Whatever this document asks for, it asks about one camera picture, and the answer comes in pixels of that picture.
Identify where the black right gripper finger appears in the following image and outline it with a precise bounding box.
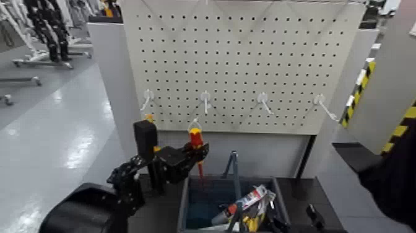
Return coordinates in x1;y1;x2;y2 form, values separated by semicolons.
305;203;327;232
268;203;293;233

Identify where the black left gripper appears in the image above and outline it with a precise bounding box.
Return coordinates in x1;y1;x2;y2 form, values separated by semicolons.
147;142;210;195

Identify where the red screwdriver with yellow cap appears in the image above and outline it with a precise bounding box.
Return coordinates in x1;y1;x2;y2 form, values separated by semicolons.
187;117;207;179

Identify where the grey crate with teal inside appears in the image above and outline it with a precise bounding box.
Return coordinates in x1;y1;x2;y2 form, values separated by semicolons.
176;175;292;233

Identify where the yellow and black printed package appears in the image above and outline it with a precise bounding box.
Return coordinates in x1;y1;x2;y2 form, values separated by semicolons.
240;191;278;233

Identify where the white and red package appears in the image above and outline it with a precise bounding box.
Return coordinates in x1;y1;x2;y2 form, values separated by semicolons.
210;184;269;227

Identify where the white pegboard hook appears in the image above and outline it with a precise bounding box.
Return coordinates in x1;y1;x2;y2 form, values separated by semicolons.
256;91;275;116
200;90;212;115
313;93;340;122
140;89;155;112

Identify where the beige perforated pegboard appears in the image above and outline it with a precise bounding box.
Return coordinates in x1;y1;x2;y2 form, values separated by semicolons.
120;0;368;136

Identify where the grey back partition panel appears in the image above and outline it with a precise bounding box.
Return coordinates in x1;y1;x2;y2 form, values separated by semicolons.
86;21;313;179

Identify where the grey side partition panel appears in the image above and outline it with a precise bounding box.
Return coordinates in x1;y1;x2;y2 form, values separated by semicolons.
302;29;381;183

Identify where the grey pillar with hazard stripes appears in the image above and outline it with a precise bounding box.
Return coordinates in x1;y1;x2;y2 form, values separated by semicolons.
339;0;416;155

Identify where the grey wheeled stand base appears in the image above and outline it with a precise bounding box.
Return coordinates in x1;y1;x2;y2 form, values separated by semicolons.
0;76;43;107

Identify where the black robot on white stand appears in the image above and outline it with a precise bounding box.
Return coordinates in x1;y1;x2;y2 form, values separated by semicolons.
12;0;75;71

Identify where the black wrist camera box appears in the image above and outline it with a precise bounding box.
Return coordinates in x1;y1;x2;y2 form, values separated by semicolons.
132;120;159;162

